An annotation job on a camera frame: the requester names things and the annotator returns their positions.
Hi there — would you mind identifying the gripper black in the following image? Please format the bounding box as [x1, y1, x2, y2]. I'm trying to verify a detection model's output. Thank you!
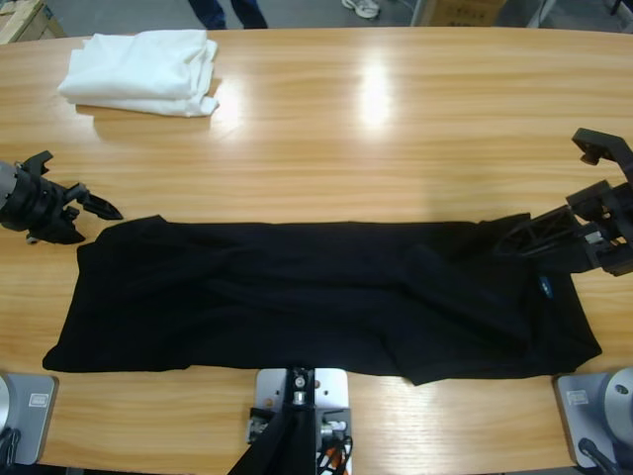
[494, 180, 633, 277]
[0, 170, 125, 246]

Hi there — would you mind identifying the black polo shirt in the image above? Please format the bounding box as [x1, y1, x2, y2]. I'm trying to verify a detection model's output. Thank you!
[42, 211, 603, 388]

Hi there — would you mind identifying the white folded cloth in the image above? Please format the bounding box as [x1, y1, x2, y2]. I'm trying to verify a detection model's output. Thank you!
[56, 29, 221, 119]

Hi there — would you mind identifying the wooden pallet stack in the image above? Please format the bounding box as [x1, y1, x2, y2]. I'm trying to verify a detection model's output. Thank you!
[0, 0, 65, 46]

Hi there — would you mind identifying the brown cardboard box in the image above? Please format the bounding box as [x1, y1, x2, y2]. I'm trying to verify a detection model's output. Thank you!
[424, 0, 508, 27]

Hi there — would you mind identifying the bystander in blue jeans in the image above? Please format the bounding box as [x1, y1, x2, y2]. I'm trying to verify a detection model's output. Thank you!
[186, 0, 269, 31]

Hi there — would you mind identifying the grey metal leg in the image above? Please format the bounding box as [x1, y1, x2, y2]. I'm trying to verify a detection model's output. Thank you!
[407, 0, 436, 27]

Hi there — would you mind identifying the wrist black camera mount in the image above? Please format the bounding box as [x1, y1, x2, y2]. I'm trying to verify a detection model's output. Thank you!
[13, 149, 54, 175]
[571, 126, 633, 187]

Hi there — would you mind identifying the arm grey base plate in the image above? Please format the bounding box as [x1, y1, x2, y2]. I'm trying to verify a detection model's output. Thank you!
[552, 366, 633, 469]
[0, 373, 59, 466]

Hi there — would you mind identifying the white metal frame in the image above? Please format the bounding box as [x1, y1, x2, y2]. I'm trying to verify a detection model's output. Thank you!
[524, 0, 556, 30]

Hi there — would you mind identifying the thick black base cable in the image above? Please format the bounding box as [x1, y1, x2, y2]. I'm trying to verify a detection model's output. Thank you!
[0, 427, 24, 467]
[578, 437, 622, 475]

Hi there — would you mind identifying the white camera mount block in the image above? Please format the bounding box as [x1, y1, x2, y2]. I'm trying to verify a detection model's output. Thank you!
[245, 366, 355, 475]

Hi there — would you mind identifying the orange black cable bundle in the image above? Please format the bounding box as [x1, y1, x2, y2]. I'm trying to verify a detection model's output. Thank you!
[316, 434, 355, 475]

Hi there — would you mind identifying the dark camera post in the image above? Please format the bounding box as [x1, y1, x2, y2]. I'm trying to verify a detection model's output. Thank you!
[229, 368, 317, 475]

